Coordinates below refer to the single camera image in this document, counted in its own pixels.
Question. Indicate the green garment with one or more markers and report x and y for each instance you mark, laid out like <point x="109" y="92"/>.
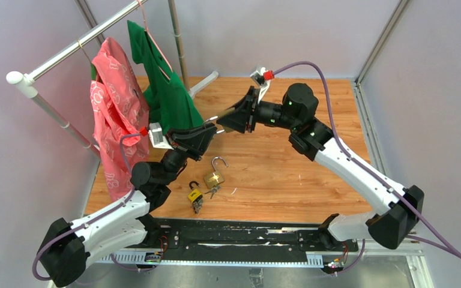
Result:
<point x="170" y="104"/>

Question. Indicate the pink patterned garment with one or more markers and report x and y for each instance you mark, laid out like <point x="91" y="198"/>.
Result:
<point x="120" y="111"/>

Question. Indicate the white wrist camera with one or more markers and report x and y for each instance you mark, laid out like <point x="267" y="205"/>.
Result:
<point x="157" y="138"/>
<point x="262" y="77"/>

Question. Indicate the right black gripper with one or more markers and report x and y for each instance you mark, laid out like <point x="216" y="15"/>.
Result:
<point x="241" y="113"/>

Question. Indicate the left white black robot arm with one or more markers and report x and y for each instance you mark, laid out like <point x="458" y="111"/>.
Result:
<point x="70" y="247"/>

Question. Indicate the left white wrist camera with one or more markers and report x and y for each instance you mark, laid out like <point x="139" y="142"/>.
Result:
<point x="157" y="138"/>

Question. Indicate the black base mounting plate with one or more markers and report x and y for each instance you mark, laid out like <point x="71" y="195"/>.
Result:
<point x="226" y="241"/>

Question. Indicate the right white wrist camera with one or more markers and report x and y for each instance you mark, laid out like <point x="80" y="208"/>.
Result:
<point x="262" y="77"/>

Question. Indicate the aluminium frame rail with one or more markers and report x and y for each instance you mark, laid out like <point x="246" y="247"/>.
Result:
<point x="370" y="136"/>

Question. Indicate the yellow black padlock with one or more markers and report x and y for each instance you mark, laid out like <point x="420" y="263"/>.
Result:
<point x="195" y="196"/>

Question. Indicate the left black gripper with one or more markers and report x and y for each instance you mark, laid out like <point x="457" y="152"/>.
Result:
<point x="195" y="150"/>

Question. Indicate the brass padlock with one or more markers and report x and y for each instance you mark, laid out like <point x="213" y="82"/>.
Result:
<point x="218" y="117"/>
<point x="214" y="180"/>

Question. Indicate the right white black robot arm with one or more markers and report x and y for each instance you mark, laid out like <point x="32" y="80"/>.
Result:
<point x="395" y="207"/>

